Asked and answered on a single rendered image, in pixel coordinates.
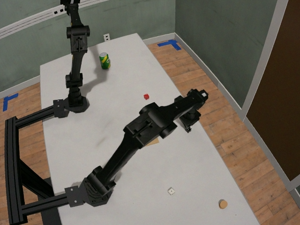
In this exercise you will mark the tan square mat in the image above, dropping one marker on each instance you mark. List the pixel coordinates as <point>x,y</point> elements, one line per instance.
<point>153,142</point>

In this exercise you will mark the grey die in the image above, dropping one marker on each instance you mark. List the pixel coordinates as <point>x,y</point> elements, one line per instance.
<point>171,191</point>

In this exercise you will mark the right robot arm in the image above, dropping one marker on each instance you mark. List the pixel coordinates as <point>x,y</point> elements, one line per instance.
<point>154,121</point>

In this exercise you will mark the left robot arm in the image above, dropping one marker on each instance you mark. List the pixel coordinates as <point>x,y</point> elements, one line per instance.
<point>78,34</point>

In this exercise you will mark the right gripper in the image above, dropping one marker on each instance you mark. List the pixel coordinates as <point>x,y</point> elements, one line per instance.
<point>190,120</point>

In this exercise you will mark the green and yellow soda can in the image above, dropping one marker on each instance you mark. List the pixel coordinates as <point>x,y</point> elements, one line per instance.
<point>104,60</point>

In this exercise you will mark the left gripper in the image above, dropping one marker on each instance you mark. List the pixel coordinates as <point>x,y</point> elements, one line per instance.
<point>63,2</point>

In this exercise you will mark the tan short cylinder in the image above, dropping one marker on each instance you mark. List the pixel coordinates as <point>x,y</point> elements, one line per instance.
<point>223,204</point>

